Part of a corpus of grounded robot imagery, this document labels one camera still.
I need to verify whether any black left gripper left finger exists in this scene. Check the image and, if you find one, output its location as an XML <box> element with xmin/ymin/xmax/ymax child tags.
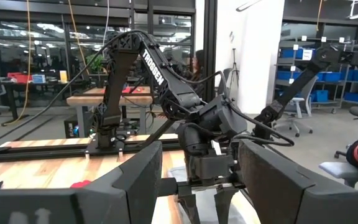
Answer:
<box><xmin>72</xmin><ymin>141</ymin><xmax>163</xmax><ymax>224</ymax></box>

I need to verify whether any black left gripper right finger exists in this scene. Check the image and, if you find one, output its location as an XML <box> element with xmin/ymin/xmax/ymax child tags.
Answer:
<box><xmin>237</xmin><ymin>139</ymin><xmax>316</xmax><ymax>224</ymax></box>

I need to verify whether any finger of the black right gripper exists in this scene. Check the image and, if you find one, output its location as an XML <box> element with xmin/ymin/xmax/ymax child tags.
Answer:
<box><xmin>178</xmin><ymin>192</ymin><xmax>203</xmax><ymax>224</ymax></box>
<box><xmin>214</xmin><ymin>187</ymin><xmax>239</xmax><ymax>224</ymax></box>

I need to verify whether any red cloth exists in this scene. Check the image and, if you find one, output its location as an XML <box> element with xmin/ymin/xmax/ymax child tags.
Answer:
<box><xmin>69</xmin><ymin>179</ymin><xmax>92</xmax><ymax>189</ymax></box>

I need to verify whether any white office chair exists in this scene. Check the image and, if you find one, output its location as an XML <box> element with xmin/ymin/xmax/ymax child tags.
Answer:
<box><xmin>273</xmin><ymin>75</ymin><xmax>320</xmax><ymax>138</ymax></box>

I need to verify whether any person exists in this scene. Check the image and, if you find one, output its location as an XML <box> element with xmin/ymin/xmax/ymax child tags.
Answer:
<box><xmin>183</xmin><ymin>49</ymin><xmax>206</xmax><ymax>99</ymax></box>

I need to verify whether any wooden background table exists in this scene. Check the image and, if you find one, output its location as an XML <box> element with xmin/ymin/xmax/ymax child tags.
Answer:
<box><xmin>66</xmin><ymin>86</ymin><xmax>154</xmax><ymax>138</ymax></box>

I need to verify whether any shelf with blue bins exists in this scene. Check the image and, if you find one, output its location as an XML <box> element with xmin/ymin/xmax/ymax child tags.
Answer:
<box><xmin>275</xmin><ymin>36</ymin><xmax>358</xmax><ymax>114</ymax></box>

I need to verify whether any green background plant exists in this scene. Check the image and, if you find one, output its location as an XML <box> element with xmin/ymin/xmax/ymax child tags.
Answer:
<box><xmin>85</xmin><ymin>53</ymin><xmax>106</xmax><ymax>75</ymax></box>

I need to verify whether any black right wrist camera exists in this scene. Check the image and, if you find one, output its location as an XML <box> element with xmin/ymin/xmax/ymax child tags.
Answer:
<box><xmin>197</xmin><ymin>94</ymin><xmax>249</xmax><ymax>140</ymax></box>

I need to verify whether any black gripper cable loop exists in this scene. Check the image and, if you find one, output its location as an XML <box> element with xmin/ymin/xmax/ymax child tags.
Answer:
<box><xmin>166</xmin><ymin>70</ymin><xmax>295</xmax><ymax>147</ymax></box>

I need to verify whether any long black arm cable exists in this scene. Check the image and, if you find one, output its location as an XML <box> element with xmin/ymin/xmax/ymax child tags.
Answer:
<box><xmin>0</xmin><ymin>29</ymin><xmax>142</xmax><ymax>150</ymax></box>

